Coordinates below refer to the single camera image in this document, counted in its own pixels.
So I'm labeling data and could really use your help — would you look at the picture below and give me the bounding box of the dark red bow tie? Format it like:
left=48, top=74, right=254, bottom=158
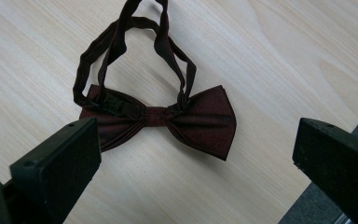
left=72, top=0, right=238, bottom=162

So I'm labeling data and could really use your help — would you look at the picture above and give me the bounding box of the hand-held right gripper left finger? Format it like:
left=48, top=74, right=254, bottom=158
left=8, top=117, right=103, bottom=224

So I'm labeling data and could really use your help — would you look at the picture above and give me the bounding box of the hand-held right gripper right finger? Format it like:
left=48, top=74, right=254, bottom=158
left=292, top=117, right=358, bottom=224

